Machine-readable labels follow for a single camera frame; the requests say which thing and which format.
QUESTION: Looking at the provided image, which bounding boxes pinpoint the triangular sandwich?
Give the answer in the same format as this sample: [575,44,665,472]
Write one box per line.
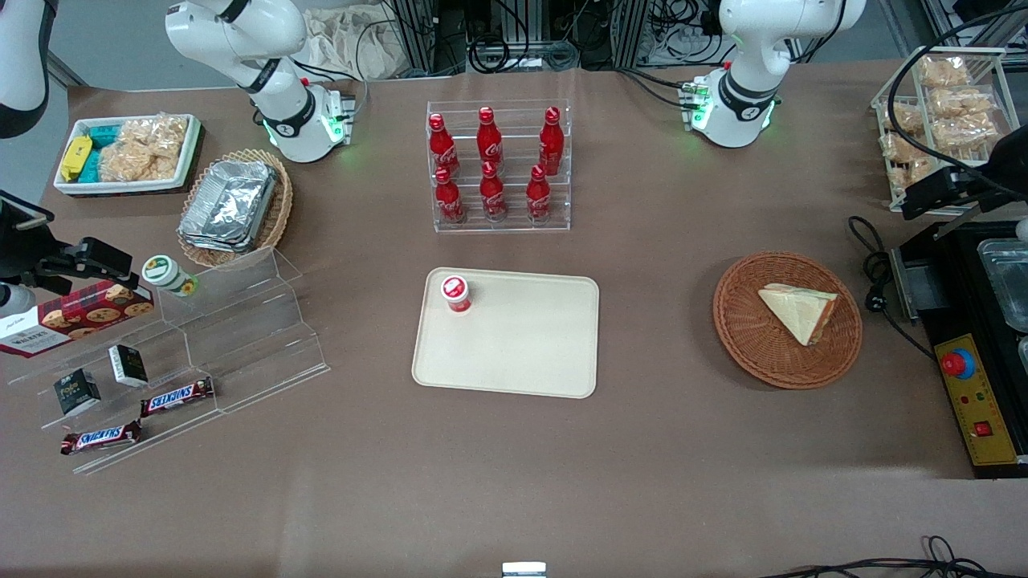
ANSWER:
[758,283,838,347]

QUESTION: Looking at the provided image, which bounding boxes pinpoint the white rectangular snack tray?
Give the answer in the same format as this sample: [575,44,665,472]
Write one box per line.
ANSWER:
[53,114,202,197]

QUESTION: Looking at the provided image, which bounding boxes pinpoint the oval light wicker basket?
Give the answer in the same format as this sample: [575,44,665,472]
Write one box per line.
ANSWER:
[177,149,294,269]

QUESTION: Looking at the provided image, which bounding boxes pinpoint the round brown wicker basket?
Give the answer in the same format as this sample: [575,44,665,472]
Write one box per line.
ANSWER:
[712,252,863,390]

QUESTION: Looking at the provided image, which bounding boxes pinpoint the beige plastic tray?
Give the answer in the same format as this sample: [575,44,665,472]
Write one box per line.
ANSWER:
[411,267,601,399]

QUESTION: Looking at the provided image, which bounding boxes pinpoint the clear bag of pastry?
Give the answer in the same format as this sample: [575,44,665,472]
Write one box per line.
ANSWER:
[887,159,937,198]
[879,103,926,134]
[928,85,999,121]
[879,132,932,163]
[918,55,972,89]
[932,114,1001,151]

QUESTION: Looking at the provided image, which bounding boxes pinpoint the red cookie box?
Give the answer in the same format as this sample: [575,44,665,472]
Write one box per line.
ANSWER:
[0,279,155,358]

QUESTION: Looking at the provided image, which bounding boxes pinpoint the green lid yogurt cup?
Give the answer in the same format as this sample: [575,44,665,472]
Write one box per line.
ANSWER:
[142,254,199,298]

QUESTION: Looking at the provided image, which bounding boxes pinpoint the black machine with yellow panel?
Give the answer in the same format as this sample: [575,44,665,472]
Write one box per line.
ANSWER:
[890,210,1028,480]

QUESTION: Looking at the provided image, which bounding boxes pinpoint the clear bag of crackers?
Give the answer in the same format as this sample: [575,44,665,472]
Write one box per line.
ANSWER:
[98,141,182,183]
[120,112,190,155]

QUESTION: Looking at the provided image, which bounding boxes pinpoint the aluminium foil container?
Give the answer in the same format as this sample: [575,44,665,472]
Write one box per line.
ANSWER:
[178,217,262,254]
[186,159,279,242]

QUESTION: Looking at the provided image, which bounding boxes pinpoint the steel pan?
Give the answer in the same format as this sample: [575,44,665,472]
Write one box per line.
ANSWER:
[976,238,1028,334]

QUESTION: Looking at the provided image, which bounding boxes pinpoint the yellow snack packet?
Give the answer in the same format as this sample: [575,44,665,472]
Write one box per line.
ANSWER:
[60,136,94,182]

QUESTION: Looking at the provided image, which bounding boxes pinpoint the small black box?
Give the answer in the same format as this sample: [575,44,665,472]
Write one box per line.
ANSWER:
[108,344,149,388]
[54,368,102,416]

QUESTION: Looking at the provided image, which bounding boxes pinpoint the snickers chocolate bar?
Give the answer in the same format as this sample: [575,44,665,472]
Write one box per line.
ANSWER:
[140,377,215,417]
[60,420,143,456]

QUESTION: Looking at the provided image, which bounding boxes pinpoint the clear acrylic stepped shelf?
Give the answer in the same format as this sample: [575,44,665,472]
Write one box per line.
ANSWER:
[8,247,331,476]

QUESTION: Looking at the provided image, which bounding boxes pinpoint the beige cloth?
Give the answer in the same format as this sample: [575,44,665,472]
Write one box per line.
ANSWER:
[301,6,404,81]

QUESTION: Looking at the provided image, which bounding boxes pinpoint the red cola bottle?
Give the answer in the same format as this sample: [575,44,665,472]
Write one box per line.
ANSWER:
[539,107,565,176]
[526,165,553,222]
[477,107,504,168]
[434,167,466,224]
[429,113,460,177]
[479,161,508,222]

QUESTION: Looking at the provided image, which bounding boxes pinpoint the red lid yogurt cup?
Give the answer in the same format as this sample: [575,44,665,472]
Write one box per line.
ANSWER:
[440,275,473,315]

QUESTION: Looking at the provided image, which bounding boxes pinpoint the clear acrylic bottle rack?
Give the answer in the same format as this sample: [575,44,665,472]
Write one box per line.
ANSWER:
[426,99,572,234]

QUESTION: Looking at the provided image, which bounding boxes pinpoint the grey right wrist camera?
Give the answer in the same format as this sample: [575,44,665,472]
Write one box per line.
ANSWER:
[0,283,38,315]

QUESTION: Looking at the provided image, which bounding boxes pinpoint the white wire rack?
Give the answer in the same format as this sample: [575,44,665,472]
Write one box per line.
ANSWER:
[871,46,1028,215]

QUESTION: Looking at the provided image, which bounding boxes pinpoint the black power cable with plug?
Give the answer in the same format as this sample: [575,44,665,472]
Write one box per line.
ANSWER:
[848,215,937,360]

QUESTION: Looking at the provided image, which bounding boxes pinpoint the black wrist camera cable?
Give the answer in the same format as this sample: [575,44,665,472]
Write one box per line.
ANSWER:
[887,6,1028,203]

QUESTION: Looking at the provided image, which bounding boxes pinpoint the black arm base cable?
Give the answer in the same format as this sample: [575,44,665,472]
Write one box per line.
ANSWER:
[291,58,372,115]
[617,67,693,110]

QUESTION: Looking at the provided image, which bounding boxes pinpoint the black floor cables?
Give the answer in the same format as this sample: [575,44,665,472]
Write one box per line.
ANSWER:
[763,535,1028,578]

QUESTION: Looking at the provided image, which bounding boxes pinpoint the aluminium frame post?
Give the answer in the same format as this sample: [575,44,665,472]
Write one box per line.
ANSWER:
[390,0,468,78]

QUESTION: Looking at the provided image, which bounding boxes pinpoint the black cable bundle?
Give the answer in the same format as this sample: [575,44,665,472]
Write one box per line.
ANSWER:
[468,0,581,75]

